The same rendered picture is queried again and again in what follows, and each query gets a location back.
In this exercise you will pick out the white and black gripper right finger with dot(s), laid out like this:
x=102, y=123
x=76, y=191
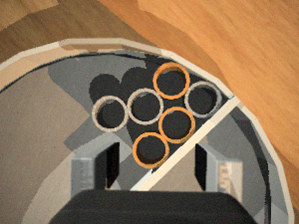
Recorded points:
x=216, y=173

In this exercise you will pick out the grey metal ring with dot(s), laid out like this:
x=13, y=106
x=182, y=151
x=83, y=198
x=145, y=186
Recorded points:
x=97, y=113
x=131, y=101
x=215, y=95

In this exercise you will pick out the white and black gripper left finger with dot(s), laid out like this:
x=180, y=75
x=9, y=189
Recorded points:
x=97, y=170

